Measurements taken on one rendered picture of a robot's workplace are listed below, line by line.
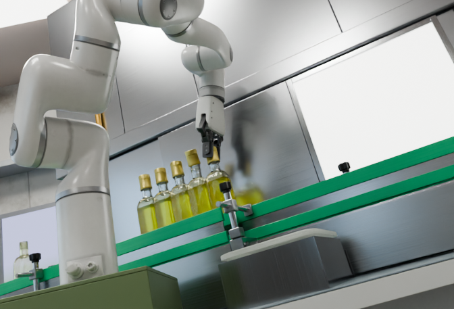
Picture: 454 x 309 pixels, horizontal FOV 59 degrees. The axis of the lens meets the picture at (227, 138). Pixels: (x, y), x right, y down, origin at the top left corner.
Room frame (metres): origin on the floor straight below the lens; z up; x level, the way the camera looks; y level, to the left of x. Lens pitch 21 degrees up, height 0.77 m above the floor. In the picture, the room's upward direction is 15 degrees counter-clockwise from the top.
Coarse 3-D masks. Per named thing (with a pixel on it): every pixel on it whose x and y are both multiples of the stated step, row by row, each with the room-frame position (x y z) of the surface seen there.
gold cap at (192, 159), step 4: (184, 152) 1.05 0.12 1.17; (188, 152) 1.04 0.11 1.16; (192, 152) 1.04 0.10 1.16; (196, 152) 1.05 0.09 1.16; (188, 156) 1.05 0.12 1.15; (192, 156) 1.05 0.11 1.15; (196, 156) 1.05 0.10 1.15; (188, 160) 1.05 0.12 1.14; (192, 160) 1.05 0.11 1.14; (196, 160) 1.05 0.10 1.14; (188, 164) 1.06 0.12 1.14; (192, 164) 1.05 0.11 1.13; (196, 164) 1.05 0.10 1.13
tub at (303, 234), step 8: (296, 232) 0.64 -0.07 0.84; (304, 232) 0.64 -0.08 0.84; (312, 232) 0.65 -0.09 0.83; (320, 232) 0.68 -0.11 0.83; (328, 232) 0.75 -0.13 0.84; (272, 240) 0.66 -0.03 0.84; (280, 240) 0.65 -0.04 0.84; (288, 240) 0.66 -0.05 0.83; (296, 240) 0.65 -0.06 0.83; (248, 248) 0.67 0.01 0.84; (256, 248) 0.67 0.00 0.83; (264, 248) 0.67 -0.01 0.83; (224, 256) 0.69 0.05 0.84; (232, 256) 0.68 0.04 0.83; (240, 256) 0.69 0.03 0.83
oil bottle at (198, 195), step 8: (200, 176) 1.06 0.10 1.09; (192, 184) 1.05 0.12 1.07; (200, 184) 1.04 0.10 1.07; (192, 192) 1.05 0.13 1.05; (200, 192) 1.04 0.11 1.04; (192, 200) 1.05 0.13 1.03; (200, 200) 1.04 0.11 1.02; (208, 200) 1.04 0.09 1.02; (192, 208) 1.05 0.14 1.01; (200, 208) 1.04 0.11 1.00; (208, 208) 1.04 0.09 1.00
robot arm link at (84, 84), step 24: (72, 48) 0.60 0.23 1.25; (96, 48) 0.59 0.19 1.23; (24, 72) 0.57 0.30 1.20; (48, 72) 0.56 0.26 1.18; (72, 72) 0.59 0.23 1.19; (96, 72) 0.61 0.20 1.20; (24, 96) 0.57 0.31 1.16; (48, 96) 0.58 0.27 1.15; (72, 96) 0.60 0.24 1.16; (96, 96) 0.63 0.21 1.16; (24, 120) 0.58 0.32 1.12; (24, 144) 0.60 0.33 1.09
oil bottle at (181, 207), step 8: (184, 184) 1.07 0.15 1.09; (176, 192) 1.06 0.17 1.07; (184, 192) 1.06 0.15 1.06; (176, 200) 1.07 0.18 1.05; (184, 200) 1.06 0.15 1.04; (176, 208) 1.07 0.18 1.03; (184, 208) 1.06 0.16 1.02; (176, 216) 1.07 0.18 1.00; (184, 216) 1.06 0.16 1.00; (192, 216) 1.06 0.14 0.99
